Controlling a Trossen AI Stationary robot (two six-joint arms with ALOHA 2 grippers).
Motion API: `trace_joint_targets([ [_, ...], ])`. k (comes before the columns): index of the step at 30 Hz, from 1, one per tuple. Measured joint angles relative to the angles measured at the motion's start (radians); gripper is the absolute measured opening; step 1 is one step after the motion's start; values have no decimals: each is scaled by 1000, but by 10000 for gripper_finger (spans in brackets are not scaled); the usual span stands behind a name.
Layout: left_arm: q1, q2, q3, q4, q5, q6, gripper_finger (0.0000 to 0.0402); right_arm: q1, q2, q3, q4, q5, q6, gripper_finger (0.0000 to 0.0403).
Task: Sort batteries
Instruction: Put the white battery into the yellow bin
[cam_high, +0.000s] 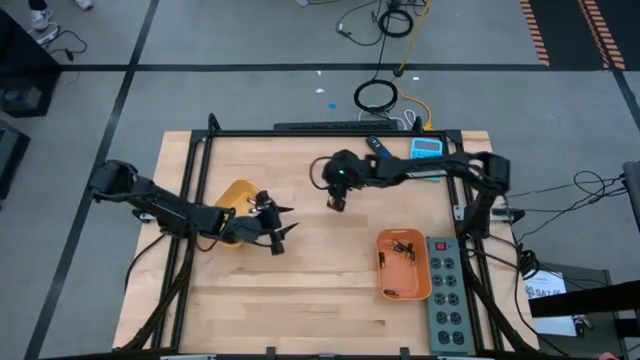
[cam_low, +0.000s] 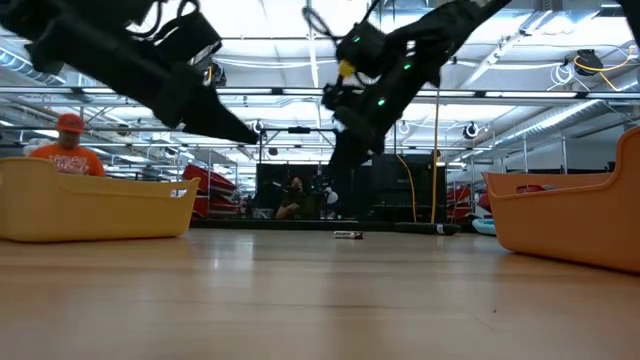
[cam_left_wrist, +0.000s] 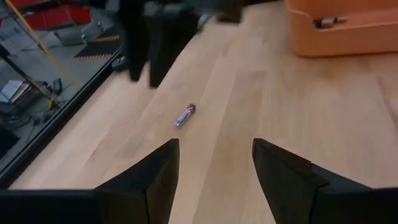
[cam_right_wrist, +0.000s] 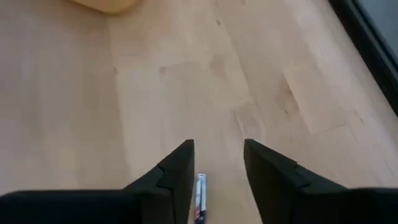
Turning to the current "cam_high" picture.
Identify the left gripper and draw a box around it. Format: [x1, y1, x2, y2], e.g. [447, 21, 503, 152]
[223, 189, 300, 256]

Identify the yellow plastic bin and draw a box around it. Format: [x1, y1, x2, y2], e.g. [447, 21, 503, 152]
[214, 178, 261, 249]

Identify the orange plastic bin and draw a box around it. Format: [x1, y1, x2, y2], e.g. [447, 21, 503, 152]
[375, 228, 434, 302]

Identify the black remote control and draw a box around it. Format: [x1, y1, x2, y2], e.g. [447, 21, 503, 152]
[365, 135, 396, 161]

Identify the black keyboard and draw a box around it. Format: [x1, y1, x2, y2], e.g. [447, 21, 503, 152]
[273, 120, 400, 132]

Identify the blue calculator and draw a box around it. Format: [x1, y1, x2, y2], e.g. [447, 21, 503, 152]
[409, 137, 445, 182]

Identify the grey power strip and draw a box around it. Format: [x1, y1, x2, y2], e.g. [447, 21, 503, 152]
[423, 236, 475, 357]

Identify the white paper sign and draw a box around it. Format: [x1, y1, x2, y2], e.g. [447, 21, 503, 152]
[523, 269, 569, 300]

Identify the black desk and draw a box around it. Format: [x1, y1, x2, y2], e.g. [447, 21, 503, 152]
[527, 262, 640, 360]

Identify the dark box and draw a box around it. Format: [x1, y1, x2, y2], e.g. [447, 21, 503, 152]
[0, 121, 31, 200]

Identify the black cabinet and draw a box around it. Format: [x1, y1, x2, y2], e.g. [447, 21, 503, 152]
[0, 9, 62, 119]

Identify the black aluminium table frame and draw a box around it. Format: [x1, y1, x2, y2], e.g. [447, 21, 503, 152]
[114, 112, 544, 360]

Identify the large black cable coil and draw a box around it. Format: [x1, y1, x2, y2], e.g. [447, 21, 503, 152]
[352, 78, 400, 113]

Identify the white cable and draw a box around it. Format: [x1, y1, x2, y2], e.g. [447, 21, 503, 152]
[357, 107, 418, 131]

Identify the yellow cable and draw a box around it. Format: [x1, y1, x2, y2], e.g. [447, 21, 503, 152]
[397, 0, 435, 132]

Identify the small black cable coil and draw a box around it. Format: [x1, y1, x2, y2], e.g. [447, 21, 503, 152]
[377, 7, 415, 39]

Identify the black cable bundle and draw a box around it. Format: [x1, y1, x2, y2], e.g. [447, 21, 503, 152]
[502, 169, 629, 281]

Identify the black floor cable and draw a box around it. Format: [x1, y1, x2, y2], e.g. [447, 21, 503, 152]
[42, 29, 89, 64]

